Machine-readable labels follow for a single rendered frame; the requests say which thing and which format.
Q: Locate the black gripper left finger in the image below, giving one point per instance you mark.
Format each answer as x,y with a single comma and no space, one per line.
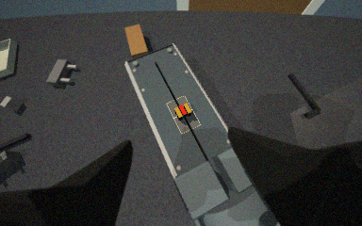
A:
89,197

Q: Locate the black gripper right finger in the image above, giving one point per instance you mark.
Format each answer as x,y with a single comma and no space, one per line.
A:
294,181

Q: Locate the cream open tray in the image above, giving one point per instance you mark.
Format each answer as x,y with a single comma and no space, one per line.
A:
8,50

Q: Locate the tan rectangular block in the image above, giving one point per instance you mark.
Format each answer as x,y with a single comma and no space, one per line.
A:
136,41

